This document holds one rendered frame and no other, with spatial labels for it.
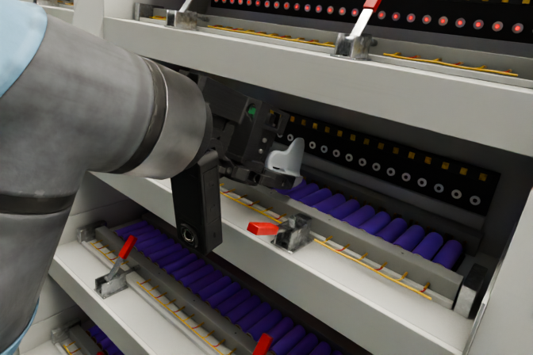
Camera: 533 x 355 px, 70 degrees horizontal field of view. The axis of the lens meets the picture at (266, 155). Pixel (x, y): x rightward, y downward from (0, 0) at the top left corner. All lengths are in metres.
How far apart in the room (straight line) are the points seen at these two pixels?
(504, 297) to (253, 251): 0.23
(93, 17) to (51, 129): 0.50
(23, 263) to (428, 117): 0.31
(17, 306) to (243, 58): 0.32
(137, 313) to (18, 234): 0.38
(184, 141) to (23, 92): 0.11
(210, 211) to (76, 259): 0.40
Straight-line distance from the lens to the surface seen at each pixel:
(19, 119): 0.23
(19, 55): 0.22
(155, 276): 0.64
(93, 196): 0.76
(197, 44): 0.51
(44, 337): 0.87
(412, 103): 0.35
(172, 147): 0.28
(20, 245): 0.26
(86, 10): 0.74
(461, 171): 0.50
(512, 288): 0.34
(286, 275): 0.40
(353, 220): 0.45
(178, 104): 0.28
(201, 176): 0.34
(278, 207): 0.45
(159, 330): 0.59
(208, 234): 0.38
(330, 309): 0.39
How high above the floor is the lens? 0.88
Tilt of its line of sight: 6 degrees down
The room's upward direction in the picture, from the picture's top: 17 degrees clockwise
